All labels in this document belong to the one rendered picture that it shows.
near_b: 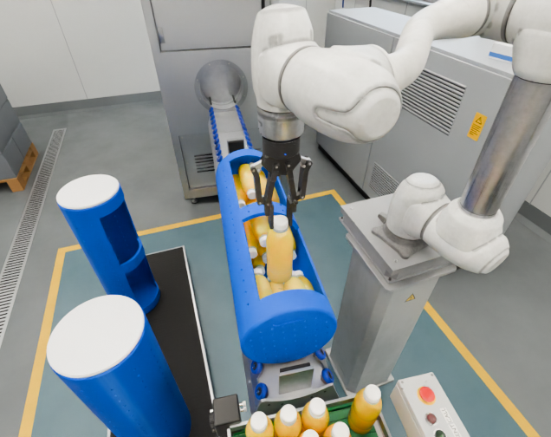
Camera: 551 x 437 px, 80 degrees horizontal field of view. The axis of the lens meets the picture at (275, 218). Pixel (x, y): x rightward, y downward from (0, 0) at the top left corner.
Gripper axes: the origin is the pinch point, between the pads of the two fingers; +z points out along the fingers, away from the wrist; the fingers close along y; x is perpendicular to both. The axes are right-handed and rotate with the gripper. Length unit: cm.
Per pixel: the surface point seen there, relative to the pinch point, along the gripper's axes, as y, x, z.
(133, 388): 49, 4, 60
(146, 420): 51, 5, 85
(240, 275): 10.4, -7.8, 28.7
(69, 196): 82, -84, 42
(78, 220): 79, -75, 50
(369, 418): -16, 33, 44
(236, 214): 8.3, -34.1, 26.3
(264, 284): 3.3, -6.0, 33.1
